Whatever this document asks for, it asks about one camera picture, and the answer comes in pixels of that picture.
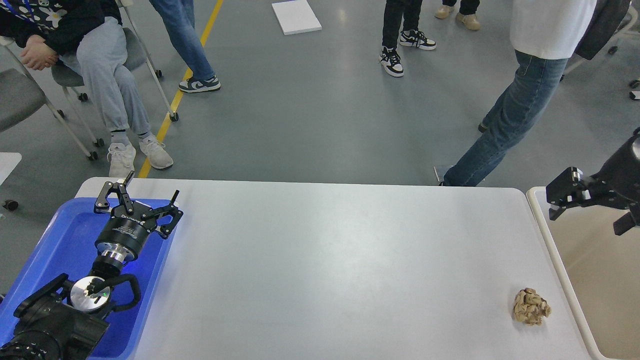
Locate person in blue jeans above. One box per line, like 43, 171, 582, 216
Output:
150, 0, 221, 93

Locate person black pants white sneakers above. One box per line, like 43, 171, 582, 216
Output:
379, 0, 437, 78

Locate white flat box on floor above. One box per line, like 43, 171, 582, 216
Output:
271, 0, 323, 35

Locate person in tan shoes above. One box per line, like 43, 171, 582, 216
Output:
434, 0, 482, 31

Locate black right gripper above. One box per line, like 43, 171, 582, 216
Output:
545, 150, 640, 236

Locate grey chair at left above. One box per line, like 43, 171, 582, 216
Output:
0, 36, 99, 161

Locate seated person grey pants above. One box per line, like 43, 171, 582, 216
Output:
1, 0, 174, 178

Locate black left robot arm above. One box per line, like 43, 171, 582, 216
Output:
1, 175, 183, 360

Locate black castor under side table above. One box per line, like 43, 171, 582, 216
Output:
1, 199, 19, 212

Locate beige plastic bin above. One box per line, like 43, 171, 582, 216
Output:
526, 186, 640, 360

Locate chair base at right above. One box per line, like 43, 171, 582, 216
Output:
562, 0, 639, 102

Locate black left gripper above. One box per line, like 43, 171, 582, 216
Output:
94, 170, 184, 262

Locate blue plastic tray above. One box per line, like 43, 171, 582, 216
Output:
0, 197, 173, 360

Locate brown paper ball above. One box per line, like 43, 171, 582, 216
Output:
512, 287, 552, 326

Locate white side table corner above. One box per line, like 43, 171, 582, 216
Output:
0, 152, 23, 185

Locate person white shirt jeans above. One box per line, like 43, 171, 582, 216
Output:
440, 0, 632, 188

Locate grey chair with castors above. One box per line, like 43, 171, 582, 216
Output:
51, 0, 179, 148

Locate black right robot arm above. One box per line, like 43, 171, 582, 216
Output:
545, 129, 640, 236

